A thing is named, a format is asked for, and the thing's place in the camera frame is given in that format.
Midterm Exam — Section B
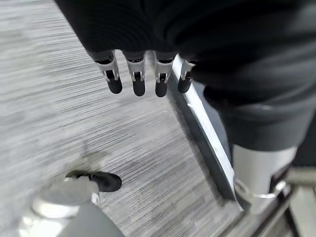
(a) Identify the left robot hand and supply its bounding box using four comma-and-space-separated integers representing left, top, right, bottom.
54, 0, 316, 198

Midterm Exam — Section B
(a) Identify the silver metal frame bar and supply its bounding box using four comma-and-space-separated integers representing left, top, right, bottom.
166, 54, 245, 213

